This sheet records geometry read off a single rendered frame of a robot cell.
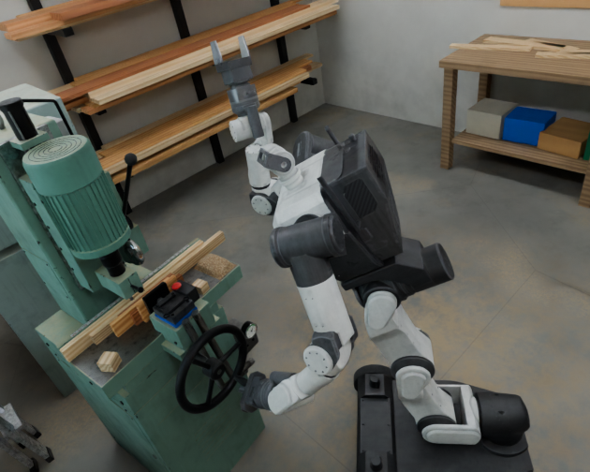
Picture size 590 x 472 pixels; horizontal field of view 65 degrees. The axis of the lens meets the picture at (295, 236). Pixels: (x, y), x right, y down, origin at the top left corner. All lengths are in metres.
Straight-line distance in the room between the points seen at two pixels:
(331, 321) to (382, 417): 1.03
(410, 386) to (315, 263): 0.74
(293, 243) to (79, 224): 0.63
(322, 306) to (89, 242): 0.70
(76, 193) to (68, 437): 1.61
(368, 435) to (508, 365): 0.83
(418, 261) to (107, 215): 0.87
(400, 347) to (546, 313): 1.34
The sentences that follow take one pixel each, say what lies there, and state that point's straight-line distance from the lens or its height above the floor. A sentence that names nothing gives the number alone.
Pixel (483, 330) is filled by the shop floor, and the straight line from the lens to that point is 2.62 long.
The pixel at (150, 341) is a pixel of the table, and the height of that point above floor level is 0.90.
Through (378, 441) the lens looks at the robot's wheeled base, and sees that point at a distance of 2.00.
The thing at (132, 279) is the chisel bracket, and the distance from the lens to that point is 1.55.
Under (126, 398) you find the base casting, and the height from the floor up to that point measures 0.79.
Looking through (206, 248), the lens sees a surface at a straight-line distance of 1.77.
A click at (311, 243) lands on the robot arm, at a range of 0.99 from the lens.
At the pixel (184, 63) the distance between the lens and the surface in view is 3.62.
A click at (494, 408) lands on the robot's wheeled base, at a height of 0.35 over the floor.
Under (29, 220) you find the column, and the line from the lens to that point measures 1.59.
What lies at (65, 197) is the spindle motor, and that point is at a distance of 1.35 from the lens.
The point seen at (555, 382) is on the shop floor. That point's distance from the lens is 2.49.
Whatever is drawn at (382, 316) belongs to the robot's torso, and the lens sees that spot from 1.39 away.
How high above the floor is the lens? 1.95
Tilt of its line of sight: 36 degrees down
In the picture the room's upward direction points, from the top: 11 degrees counter-clockwise
